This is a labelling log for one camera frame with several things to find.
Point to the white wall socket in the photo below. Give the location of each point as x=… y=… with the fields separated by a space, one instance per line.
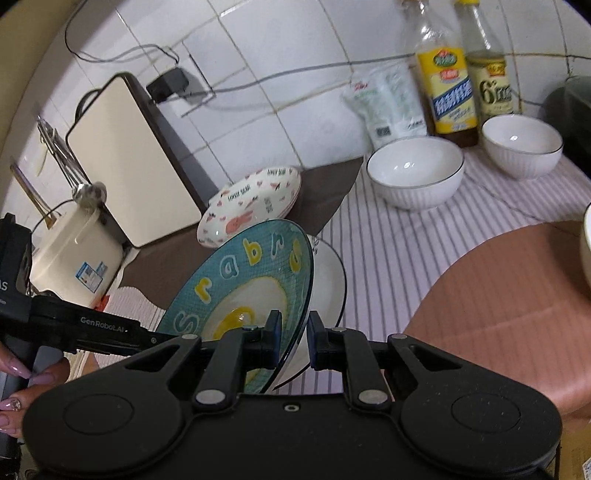
x=201 y=69

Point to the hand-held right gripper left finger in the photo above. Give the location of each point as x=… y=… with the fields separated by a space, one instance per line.
x=276 y=334

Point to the person's left hand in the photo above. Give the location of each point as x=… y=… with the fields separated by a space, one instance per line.
x=46 y=376

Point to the clear vinegar bottle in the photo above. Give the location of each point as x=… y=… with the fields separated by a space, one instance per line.
x=494 y=83

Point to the striped purple cloth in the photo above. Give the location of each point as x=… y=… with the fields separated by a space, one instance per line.
x=397 y=249

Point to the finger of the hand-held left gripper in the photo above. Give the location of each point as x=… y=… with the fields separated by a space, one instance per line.
x=154 y=341

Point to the teal plate with yellow letters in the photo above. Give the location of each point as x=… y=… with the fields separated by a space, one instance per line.
x=221 y=277

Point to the white bowl with carrot print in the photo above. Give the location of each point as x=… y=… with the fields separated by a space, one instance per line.
x=249 y=198

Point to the black power adapter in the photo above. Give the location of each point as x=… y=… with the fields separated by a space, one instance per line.
x=167 y=85

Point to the white salt bag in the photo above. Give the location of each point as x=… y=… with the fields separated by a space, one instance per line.
x=385 y=101

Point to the yellow label cooking wine bottle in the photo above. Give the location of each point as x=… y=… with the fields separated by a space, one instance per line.
x=445 y=92

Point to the brown paper mat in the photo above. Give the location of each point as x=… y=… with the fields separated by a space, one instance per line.
x=498 y=295

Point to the cream rice cooker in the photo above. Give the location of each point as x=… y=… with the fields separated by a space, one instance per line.
x=74 y=251

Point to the white ribbed bowl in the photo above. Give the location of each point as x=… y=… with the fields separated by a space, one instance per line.
x=415 y=177
x=521 y=147
x=586 y=244

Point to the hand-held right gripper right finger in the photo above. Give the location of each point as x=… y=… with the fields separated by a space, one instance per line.
x=314 y=339

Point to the white plate with black rim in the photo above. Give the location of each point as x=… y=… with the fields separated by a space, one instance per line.
x=328 y=286

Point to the metal ladle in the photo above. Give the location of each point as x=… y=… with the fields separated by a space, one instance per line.
x=91 y=193

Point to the dark cooking pot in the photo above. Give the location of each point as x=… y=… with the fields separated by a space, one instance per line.
x=572 y=120

